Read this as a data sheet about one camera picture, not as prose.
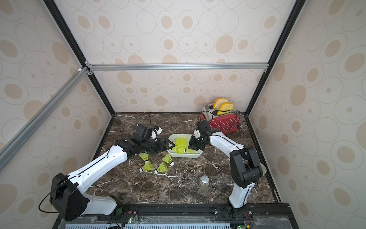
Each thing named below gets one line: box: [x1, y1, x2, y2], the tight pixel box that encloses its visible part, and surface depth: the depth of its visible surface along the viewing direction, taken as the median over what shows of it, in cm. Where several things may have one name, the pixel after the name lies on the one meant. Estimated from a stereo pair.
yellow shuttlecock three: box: [139, 160, 154, 173], surface depth 89 cm
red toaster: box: [199, 103, 241, 135], surface depth 97 cm
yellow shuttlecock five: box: [154, 161, 168, 175], surface depth 88 cm
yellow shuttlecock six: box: [162, 153, 173, 165], surface depth 92 cm
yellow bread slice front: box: [217, 102, 234, 116], surface depth 96 cm
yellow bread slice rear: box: [213, 97, 229, 110], surface depth 99 cm
